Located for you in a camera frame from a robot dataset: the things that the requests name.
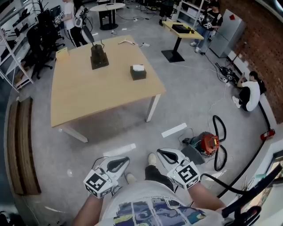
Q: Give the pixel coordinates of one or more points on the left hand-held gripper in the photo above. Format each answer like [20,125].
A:
[98,183]

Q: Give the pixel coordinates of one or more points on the grey box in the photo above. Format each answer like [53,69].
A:
[193,154]

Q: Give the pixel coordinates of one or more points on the person's left forearm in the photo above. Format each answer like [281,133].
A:
[90,209]

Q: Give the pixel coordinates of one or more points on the person's right forearm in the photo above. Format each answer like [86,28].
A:
[204,196]

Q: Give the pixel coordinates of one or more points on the person's white printed shirt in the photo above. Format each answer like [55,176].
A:
[150,205]

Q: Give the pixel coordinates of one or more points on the black office chairs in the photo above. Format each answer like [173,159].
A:
[43,42]

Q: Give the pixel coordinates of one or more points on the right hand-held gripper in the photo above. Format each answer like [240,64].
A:
[184,174]

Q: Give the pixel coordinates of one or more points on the dark square tray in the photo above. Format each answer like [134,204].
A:
[100,62]

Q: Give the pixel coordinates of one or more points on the white power strip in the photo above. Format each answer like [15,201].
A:
[146,44]

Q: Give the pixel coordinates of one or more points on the white metal shelf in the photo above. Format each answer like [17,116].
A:
[190,11]
[13,48]

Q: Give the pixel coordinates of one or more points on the black floor equipment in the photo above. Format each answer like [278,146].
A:
[227,74]

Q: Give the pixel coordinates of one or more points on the silver refrigerator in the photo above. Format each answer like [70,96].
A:
[230,33]

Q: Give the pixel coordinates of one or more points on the person's black trousers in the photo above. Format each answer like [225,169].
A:
[155,175]

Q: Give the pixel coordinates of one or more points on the yellow table with black base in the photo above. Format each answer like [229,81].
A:
[183,35]

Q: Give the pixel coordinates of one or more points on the black box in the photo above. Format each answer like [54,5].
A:
[181,29]

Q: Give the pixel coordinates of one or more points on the red fire extinguisher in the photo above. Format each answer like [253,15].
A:
[267,134]

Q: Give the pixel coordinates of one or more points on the person's white shoe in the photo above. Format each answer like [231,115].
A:
[131,178]
[152,159]

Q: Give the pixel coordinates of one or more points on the white table leg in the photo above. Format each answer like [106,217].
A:
[75,133]
[153,108]

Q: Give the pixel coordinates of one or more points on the orange green vacuum cleaner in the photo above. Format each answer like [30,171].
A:
[206,143]

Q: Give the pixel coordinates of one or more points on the dark tissue box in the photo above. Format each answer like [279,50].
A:
[138,75]

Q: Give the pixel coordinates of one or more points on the round white table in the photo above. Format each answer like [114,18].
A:
[108,8]

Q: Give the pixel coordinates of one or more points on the light wooden hanger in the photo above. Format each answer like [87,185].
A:
[128,42]

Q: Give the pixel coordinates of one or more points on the white tissue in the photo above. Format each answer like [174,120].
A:
[138,67]

